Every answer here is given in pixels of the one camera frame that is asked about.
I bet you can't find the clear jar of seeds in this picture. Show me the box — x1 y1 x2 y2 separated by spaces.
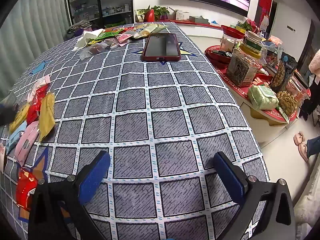
226 47 260 87

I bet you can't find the red low shelf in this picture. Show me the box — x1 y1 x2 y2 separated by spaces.
160 19 223 29

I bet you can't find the pink slipper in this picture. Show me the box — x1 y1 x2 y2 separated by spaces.
299 141 312 163
294 131 307 146

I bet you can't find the white fuzzy blanket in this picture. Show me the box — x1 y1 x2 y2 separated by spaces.
292 162 320 240

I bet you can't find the dark blue nut bag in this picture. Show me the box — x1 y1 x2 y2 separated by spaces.
270 52 298 93

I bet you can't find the grey checkered tablecloth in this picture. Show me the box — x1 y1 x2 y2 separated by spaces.
0 22 272 240

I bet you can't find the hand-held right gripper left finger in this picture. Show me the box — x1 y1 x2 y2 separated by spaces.
27 151 111 240

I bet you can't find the pile of snack packets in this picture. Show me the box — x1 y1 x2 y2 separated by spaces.
79 23 169 60
0 75 56 212

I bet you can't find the green potted plant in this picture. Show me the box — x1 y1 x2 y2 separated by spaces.
146 5 170 20

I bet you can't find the red tray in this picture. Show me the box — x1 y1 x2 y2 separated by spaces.
204 45 233 64

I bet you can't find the pink flower bunch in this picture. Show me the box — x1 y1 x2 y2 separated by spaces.
236 17 262 34

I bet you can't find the white tissue paper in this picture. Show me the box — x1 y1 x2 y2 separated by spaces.
74 29 105 50

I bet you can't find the green wet wipes pack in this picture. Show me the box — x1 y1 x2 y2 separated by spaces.
247 85 279 110

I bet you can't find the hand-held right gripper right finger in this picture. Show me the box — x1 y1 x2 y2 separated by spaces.
213 151 297 240

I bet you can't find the glass door cabinet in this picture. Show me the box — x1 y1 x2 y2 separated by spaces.
64 0 133 32

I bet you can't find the heap of clothes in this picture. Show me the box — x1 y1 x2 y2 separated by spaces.
67 19 100 37

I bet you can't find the clear jar with red lid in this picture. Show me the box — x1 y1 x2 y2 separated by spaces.
220 25 247 53

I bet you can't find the jar with yellow lid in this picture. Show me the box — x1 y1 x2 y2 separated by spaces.
240 31 267 58

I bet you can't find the red-topped side table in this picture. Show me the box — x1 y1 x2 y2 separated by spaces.
204 45 300 143

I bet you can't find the small cardboard box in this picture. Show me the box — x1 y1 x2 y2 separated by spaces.
175 10 190 21

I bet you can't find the clear tub of nuts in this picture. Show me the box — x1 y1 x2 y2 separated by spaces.
276 90 299 117

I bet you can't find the red wall decoration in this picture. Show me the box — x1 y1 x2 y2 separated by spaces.
257 0 274 22

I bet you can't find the phone in red case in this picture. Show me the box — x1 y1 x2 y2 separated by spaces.
142 33 181 62

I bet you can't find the grey-green curtain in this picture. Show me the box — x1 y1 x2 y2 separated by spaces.
0 0 70 98

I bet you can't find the grey tissue box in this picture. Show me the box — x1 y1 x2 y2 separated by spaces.
189 16 209 24

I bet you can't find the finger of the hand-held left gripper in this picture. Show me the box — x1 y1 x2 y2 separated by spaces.
0 106 17 127

